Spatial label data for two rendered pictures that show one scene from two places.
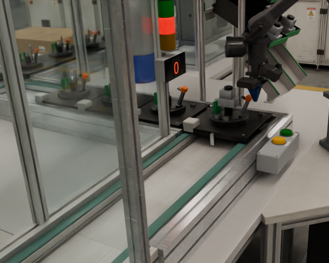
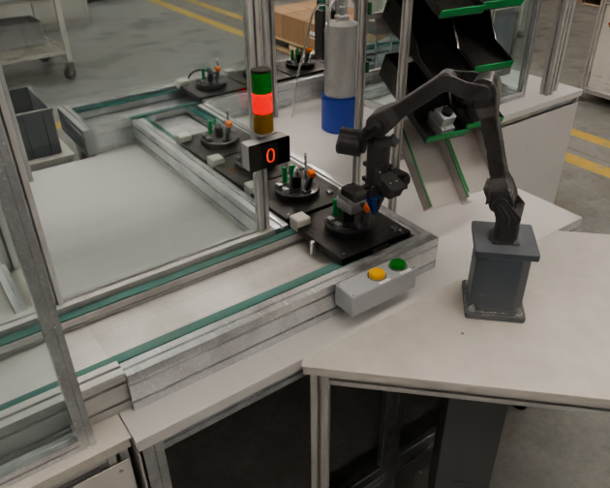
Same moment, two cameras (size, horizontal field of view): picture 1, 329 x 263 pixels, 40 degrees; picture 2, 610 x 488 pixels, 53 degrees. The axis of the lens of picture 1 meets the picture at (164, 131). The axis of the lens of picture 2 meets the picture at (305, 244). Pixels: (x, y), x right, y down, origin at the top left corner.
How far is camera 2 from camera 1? 0.70 m
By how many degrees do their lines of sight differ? 21
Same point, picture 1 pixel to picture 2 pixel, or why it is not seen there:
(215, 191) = (241, 321)
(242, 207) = (289, 345)
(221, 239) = (231, 378)
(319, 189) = (398, 350)
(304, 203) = (361, 362)
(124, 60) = (7, 202)
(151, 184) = (204, 288)
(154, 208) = (181, 320)
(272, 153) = (353, 289)
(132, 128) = (30, 265)
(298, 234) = not seen: hidden behind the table
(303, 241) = not seen: hidden behind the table
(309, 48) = not seen: outside the picture
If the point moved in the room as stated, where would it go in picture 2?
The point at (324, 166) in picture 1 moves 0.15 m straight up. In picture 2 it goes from (436, 320) to (442, 270)
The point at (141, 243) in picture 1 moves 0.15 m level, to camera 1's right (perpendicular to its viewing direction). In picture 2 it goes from (61, 372) to (132, 394)
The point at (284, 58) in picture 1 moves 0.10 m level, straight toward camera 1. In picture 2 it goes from (481, 151) to (468, 163)
